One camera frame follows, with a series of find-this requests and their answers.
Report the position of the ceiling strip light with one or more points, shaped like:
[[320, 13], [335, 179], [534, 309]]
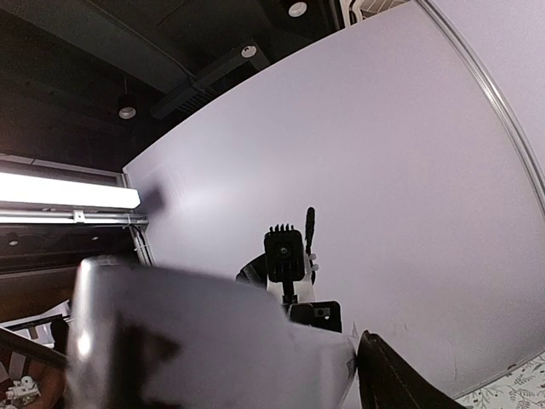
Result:
[[68, 202]]

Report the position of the metal tongs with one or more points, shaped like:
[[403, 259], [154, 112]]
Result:
[[148, 337]]

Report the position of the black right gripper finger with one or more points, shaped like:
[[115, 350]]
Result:
[[387, 381]]

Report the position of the right aluminium frame post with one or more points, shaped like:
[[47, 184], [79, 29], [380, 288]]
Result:
[[493, 94]]

